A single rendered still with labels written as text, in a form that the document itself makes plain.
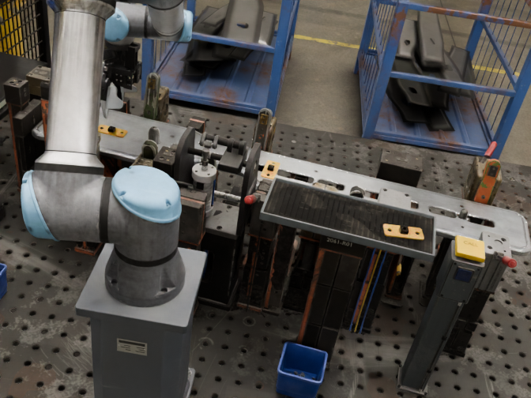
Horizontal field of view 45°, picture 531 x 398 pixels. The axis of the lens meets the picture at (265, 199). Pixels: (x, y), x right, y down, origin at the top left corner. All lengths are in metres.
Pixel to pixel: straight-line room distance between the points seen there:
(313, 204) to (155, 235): 0.42
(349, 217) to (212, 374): 0.53
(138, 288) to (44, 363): 0.53
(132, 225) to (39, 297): 0.74
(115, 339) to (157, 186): 0.32
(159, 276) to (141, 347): 0.16
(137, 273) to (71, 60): 0.38
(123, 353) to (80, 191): 0.35
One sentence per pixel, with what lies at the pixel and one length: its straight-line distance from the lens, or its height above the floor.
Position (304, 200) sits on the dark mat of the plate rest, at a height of 1.16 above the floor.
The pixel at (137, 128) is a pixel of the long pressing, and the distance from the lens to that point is 1.87.
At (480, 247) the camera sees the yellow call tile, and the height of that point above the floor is 1.16.
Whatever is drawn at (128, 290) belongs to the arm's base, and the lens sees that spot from 1.18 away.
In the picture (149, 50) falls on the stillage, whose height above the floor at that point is 0.43.
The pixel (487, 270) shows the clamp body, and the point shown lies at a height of 1.01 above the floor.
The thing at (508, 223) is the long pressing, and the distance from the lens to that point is 1.82.
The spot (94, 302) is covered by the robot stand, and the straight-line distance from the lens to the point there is 1.21.
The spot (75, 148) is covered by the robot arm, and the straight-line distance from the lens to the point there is 1.12.
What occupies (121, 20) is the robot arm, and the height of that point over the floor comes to 1.40.
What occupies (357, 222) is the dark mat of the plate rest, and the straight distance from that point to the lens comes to 1.36.
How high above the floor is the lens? 1.98
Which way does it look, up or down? 37 degrees down
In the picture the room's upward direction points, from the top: 9 degrees clockwise
